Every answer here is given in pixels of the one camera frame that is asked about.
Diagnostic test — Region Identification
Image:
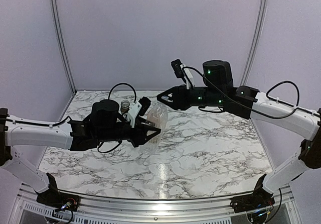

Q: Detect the blue Pocari Sweat cap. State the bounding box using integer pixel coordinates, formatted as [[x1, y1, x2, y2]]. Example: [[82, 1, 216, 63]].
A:
[[161, 95, 170, 101]]

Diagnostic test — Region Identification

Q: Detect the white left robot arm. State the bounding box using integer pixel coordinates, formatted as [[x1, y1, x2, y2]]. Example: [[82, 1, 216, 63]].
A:
[[1, 97, 161, 206]]

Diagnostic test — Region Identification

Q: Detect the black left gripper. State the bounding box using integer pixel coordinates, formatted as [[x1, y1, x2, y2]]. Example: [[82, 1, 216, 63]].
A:
[[97, 119, 161, 148]]

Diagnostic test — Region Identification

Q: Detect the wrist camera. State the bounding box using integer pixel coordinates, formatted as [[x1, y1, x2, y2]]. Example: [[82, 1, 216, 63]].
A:
[[171, 59, 195, 89], [126, 96, 151, 126]]

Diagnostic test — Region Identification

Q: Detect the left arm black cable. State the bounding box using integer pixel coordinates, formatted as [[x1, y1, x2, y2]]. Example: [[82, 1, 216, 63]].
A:
[[97, 82, 137, 154]]

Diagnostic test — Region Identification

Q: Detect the coffee bottle white label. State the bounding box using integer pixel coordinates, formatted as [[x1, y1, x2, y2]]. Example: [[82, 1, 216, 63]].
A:
[[120, 99, 130, 114]]

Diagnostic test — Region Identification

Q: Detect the left aluminium frame post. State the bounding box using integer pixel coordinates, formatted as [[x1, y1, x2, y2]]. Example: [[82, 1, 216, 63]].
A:
[[50, 0, 77, 94]]

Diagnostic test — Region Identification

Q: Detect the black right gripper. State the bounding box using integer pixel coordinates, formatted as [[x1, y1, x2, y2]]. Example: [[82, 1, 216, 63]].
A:
[[156, 84, 226, 111]]

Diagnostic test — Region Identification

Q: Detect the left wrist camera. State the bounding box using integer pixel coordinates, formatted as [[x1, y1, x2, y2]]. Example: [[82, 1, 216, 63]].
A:
[[126, 96, 151, 126]]

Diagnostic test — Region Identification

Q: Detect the right aluminium frame post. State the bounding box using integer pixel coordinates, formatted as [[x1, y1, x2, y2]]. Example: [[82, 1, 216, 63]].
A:
[[240, 0, 268, 85]]

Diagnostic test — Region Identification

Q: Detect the clear water bottle blue cap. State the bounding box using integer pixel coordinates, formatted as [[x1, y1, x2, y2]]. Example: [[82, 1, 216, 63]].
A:
[[139, 105, 168, 157]]

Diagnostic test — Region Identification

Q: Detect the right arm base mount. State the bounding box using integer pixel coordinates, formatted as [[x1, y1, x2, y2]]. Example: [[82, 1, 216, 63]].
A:
[[230, 174, 275, 213]]

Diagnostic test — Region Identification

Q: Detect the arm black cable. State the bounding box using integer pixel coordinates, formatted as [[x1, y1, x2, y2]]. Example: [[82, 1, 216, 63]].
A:
[[183, 66, 321, 121], [97, 82, 137, 154]]

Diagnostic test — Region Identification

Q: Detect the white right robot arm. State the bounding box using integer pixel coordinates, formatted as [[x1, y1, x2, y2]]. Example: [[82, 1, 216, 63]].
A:
[[157, 59, 320, 208]]

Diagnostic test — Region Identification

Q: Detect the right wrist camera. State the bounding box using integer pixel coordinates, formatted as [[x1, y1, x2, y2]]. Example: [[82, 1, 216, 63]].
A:
[[171, 59, 195, 89]]

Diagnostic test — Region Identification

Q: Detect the aluminium frame post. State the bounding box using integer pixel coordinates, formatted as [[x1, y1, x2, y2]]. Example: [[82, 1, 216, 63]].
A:
[[240, 0, 268, 85], [50, 0, 77, 94]]

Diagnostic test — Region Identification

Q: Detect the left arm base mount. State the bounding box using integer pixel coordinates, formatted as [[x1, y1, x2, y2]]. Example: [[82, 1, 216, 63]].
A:
[[35, 173, 80, 211]]

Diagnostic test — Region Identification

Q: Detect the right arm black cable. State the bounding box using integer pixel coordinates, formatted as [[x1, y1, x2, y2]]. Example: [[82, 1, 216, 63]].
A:
[[183, 66, 321, 121]]

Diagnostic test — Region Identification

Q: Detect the aluminium table front rail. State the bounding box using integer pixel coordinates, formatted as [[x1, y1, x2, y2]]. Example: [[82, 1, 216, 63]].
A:
[[8, 184, 301, 223]]

